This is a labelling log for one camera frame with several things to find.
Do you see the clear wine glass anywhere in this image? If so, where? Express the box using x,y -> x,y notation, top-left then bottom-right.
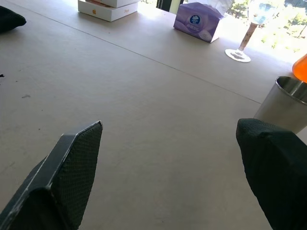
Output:
224,0 -> 280,63

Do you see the purple tissue box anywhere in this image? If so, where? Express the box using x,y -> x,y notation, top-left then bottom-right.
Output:
173,2 -> 227,44

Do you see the flat white product box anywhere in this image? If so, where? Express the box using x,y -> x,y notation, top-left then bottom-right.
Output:
84,0 -> 142,8

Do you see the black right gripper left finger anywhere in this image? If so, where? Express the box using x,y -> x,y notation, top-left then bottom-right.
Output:
0,120 -> 104,230

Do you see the white apple product box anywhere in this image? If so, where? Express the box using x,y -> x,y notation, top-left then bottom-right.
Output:
77,0 -> 139,23

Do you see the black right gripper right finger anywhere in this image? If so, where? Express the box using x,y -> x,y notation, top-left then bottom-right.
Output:
236,117 -> 307,230

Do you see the black cloth object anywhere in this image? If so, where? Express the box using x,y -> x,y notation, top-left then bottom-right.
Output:
0,5 -> 27,35

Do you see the stainless steel cup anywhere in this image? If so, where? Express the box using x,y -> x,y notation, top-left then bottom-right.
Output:
253,76 -> 307,135

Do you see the dark chair back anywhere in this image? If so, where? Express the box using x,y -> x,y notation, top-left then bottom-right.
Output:
155,0 -> 185,12

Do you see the orange object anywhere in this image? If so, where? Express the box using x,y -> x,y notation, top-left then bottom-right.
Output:
292,53 -> 307,84

